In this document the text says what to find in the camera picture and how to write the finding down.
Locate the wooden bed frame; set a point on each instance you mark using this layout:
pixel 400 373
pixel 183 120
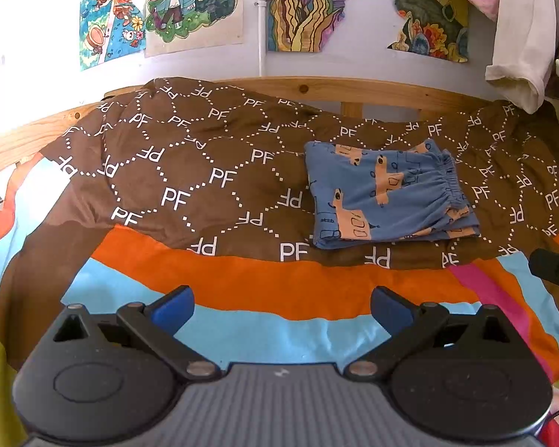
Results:
pixel 307 88

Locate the blond cartoon figure wall poster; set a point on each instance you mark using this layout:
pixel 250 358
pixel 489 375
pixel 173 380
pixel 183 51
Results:
pixel 191 4

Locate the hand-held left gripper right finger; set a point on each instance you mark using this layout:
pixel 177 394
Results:
pixel 391 309

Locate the white wall pipe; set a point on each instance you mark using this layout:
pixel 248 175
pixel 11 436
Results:
pixel 261 23

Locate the brown patterned blanket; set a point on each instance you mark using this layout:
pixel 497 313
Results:
pixel 191 158

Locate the blue printed pants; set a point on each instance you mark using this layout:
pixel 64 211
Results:
pixel 391 195

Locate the colourful striped bedsheet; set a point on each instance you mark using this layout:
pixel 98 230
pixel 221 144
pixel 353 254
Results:
pixel 261 326

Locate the orange-haired cartoon figure wall poster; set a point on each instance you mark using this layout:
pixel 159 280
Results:
pixel 112 14

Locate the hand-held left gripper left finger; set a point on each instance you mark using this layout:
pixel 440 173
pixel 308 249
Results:
pixel 174 309

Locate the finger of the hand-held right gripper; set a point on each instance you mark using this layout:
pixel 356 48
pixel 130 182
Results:
pixel 552 267

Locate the torn landscape wall poster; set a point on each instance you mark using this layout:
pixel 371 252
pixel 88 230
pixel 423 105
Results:
pixel 428 23

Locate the white hanging garment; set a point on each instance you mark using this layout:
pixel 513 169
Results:
pixel 521 32

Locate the swirly plants wall poster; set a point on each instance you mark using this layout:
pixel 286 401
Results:
pixel 307 4

